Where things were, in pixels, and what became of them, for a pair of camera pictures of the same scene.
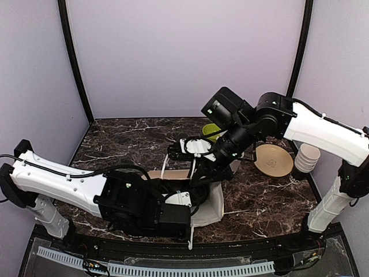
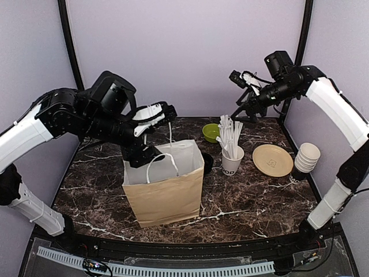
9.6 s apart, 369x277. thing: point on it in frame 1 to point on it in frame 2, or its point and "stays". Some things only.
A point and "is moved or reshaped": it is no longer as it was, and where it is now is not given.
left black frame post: (62, 8) stays
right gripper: (216, 173) to (251, 111)
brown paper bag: (210, 209) is moved or reshaped
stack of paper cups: (307, 157) stays
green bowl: (210, 128) stays
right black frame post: (306, 30) stays
